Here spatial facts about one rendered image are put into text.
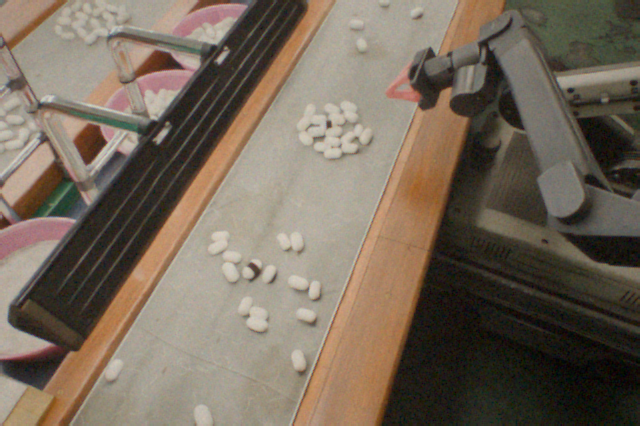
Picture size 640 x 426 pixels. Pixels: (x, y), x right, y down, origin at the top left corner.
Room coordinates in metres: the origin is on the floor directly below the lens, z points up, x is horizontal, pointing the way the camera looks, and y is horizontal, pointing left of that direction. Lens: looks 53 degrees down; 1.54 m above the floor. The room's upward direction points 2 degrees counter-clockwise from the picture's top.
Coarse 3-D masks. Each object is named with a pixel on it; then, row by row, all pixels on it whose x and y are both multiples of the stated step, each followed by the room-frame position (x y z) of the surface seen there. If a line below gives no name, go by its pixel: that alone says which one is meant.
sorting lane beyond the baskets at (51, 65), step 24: (72, 0) 1.36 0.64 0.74; (120, 0) 1.35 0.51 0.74; (144, 0) 1.35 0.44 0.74; (168, 0) 1.34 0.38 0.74; (48, 24) 1.25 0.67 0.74; (120, 24) 1.24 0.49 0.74; (144, 24) 1.24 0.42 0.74; (24, 48) 1.15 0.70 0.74; (48, 48) 1.15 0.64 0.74; (72, 48) 1.15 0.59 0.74; (96, 48) 1.14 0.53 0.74; (0, 72) 1.06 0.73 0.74; (24, 72) 1.06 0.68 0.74; (48, 72) 1.05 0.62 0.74; (72, 72) 1.05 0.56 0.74; (96, 72) 1.05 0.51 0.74; (72, 96) 0.97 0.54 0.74; (0, 120) 0.89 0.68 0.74; (24, 120) 0.89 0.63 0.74; (24, 144) 0.82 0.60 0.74; (0, 168) 0.75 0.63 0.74
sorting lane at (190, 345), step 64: (448, 0) 1.30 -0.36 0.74; (320, 64) 1.05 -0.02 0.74; (384, 64) 1.05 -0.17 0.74; (384, 128) 0.83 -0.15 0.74; (256, 192) 0.67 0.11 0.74; (320, 192) 0.66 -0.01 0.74; (192, 256) 0.53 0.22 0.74; (256, 256) 0.52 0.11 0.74; (320, 256) 0.52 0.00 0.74; (192, 320) 0.40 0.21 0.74; (320, 320) 0.40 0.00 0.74; (128, 384) 0.30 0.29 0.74; (192, 384) 0.30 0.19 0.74; (256, 384) 0.29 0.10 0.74
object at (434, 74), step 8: (424, 48) 0.82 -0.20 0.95; (424, 56) 0.79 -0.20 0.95; (432, 56) 0.80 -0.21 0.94; (440, 56) 0.76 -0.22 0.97; (448, 56) 0.75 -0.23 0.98; (424, 64) 0.77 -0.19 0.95; (432, 64) 0.75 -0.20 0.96; (440, 64) 0.74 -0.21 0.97; (448, 64) 0.74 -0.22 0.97; (416, 72) 0.75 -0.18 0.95; (424, 72) 0.75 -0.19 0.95; (432, 72) 0.74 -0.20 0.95; (440, 72) 0.73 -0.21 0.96; (448, 72) 0.73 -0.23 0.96; (416, 80) 0.73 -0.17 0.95; (424, 80) 0.74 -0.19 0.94; (432, 80) 0.74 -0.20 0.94; (440, 80) 0.73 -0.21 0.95; (448, 80) 0.73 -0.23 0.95; (416, 88) 0.72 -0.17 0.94; (424, 88) 0.73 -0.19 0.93; (432, 88) 0.73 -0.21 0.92; (440, 88) 0.73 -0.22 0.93; (424, 96) 0.72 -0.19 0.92; (432, 96) 0.73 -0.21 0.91; (424, 104) 0.72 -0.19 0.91; (432, 104) 0.71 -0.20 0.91
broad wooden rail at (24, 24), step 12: (12, 0) 1.33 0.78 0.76; (24, 0) 1.32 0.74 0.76; (36, 0) 1.32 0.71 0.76; (48, 0) 1.32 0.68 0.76; (60, 0) 1.33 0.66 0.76; (0, 12) 1.27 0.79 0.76; (12, 12) 1.27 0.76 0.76; (24, 12) 1.27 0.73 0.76; (36, 12) 1.27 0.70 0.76; (48, 12) 1.28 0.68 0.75; (0, 24) 1.22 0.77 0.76; (12, 24) 1.22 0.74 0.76; (24, 24) 1.21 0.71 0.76; (36, 24) 1.24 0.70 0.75; (12, 36) 1.17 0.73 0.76; (24, 36) 1.19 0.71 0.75; (12, 48) 1.15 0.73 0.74
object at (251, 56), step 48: (288, 0) 0.76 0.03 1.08; (240, 48) 0.63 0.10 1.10; (192, 96) 0.52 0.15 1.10; (240, 96) 0.57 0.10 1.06; (144, 144) 0.43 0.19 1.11; (192, 144) 0.47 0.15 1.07; (144, 192) 0.39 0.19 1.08; (96, 240) 0.32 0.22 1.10; (144, 240) 0.34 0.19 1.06; (48, 288) 0.26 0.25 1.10; (96, 288) 0.28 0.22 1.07; (48, 336) 0.23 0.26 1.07
